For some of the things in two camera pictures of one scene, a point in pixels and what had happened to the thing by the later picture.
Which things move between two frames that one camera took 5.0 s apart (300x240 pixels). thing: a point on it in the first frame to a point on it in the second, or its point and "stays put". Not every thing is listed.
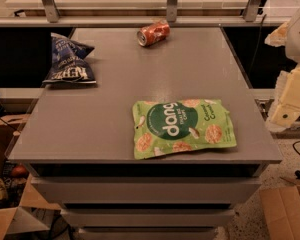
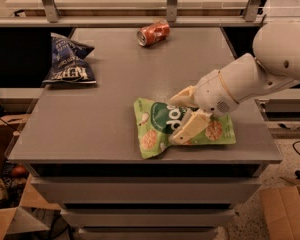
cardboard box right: [287, 211] stays put
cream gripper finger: [278, 37] to [185, 98]
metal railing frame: [54, 19] stays put
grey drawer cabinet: [77, 144] stays put
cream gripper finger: [292, 96] to [195, 123]
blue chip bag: [68, 61] stays put
